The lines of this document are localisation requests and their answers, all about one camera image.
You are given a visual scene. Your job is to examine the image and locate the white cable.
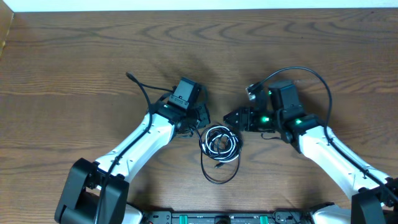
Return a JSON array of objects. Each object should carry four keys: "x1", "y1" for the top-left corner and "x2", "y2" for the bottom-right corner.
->
[{"x1": 201, "y1": 129, "x2": 240, "y2": 162}]

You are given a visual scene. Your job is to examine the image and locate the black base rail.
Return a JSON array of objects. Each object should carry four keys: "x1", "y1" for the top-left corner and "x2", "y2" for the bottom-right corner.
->
[{"x1": 141, "y1": 210, "x2": 313, "y2": 224}]

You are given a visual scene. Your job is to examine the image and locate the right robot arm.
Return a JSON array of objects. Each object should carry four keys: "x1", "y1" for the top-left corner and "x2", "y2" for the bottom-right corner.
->
[{"x1": 223, "y1": 80, "x2": 397, "y2": 223}]

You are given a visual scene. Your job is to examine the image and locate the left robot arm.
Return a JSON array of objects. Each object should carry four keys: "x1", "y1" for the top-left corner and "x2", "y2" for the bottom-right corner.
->
[{"x1": 54, "y1": 78, "x2": 210, "y2": 223}]

